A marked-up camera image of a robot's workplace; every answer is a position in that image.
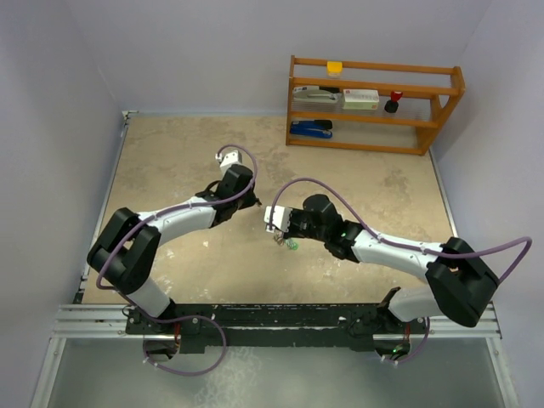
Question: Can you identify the white red box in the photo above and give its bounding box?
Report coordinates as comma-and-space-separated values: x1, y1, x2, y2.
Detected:
343, 89, 379, 111

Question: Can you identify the black red bottle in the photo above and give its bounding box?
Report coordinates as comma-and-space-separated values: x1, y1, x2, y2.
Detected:
384, 91, 403, 114

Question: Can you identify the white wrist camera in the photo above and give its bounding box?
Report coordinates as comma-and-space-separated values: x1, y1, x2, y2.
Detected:
215, 150, 242, 173
263, 206, 292, 233

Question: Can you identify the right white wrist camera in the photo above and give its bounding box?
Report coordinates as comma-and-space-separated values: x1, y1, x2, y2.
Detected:
263, 206, 292, 233

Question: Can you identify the purple cable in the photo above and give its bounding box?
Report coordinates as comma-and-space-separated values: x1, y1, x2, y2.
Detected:
95, 144, 258, 290
270, 177, 533, 285

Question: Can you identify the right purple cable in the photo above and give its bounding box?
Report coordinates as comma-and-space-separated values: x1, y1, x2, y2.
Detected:
270, 177, 533, 285

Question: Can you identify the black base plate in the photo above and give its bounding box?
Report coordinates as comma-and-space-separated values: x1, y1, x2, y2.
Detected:
127, 303, 426, 354

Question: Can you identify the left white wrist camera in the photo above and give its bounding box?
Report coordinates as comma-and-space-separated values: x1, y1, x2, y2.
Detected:
215, 150, 242, 173

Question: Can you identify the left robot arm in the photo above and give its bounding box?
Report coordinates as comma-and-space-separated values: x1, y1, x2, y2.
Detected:
87, 164, 259, 333

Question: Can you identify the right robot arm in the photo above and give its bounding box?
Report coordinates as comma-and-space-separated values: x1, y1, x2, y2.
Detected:
269, 194, 499, 332

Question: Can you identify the metal keyring with keys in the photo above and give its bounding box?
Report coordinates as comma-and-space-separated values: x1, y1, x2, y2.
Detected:
274, 230, 290, 247

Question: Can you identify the yellow cap container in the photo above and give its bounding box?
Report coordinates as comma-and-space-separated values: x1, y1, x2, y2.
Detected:
326, 61, 343, 78

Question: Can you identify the grey stapler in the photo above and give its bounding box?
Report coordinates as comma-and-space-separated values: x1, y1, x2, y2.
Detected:
292, 85, 342, 105

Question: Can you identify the green key tag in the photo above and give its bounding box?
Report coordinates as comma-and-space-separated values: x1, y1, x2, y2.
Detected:
286, 240, 298, 251

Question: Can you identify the wooden shelf rack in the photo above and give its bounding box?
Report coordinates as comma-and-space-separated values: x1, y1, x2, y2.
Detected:
286, 56, 466, 156

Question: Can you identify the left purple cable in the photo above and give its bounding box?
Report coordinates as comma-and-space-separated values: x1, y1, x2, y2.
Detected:
95, 144, 258, 290

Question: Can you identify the blue stapler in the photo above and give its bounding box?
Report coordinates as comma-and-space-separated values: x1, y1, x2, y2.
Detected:
289, 120, 333, 139

